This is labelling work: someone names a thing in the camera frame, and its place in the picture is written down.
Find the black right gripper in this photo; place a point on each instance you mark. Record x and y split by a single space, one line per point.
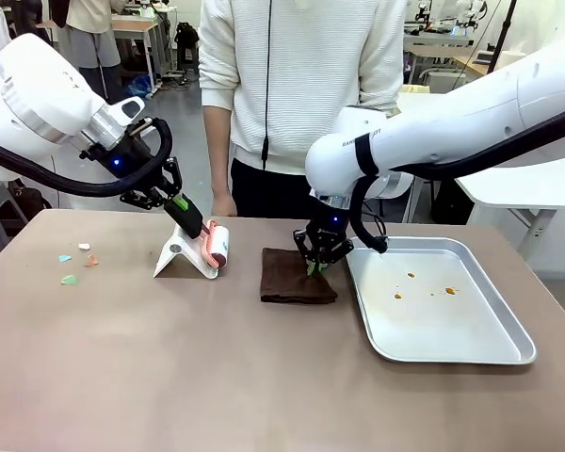
328 223

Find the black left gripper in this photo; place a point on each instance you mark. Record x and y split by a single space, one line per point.
132 157

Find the brown cloth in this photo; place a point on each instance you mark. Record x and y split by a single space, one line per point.
287 282

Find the pink lint roller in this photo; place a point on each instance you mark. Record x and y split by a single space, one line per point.
219 242

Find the person's right forearm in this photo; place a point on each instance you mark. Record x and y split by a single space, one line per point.
217 150

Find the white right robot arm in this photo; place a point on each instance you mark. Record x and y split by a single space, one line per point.
475 108

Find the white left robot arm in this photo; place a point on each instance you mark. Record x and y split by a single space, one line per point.
37 94

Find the person's right hand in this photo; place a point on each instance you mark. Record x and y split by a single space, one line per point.
223 205

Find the white folding stand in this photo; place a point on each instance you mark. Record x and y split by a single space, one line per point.
183 254

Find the person's black trousers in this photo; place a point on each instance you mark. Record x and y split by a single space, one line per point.
263 193

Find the orange paper scrap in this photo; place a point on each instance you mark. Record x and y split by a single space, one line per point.
91 262

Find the blue paper scrap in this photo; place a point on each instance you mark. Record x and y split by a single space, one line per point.
65 258

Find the green paper scrap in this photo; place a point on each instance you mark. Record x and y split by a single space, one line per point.
69 280

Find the blue plastic bag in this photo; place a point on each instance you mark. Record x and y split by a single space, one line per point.
139 87

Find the silver metal tray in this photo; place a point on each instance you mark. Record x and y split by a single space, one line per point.
428 325

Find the black bag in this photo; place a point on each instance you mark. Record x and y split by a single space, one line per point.
30 202

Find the black stool with bag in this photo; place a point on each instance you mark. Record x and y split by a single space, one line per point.
187 42

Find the grey stool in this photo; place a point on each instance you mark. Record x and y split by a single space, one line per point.
0 202

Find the person's white sweater torso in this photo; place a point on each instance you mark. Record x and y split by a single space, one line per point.
311 70

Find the bystander in beige top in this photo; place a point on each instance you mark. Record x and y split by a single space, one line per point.
92 42

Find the wooden top desk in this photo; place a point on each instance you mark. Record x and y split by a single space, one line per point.
136 28

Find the large white table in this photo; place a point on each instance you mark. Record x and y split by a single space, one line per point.
513 188

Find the white box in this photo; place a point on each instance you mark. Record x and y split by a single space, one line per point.
445 81

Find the bystander in grey trousers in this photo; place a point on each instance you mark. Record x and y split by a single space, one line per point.
33 14

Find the wooden workbench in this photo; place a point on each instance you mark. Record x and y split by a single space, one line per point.
452 52

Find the white paper roll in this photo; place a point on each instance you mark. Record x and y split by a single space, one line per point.
511 56

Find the black pole stand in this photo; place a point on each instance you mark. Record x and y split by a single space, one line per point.
501 33

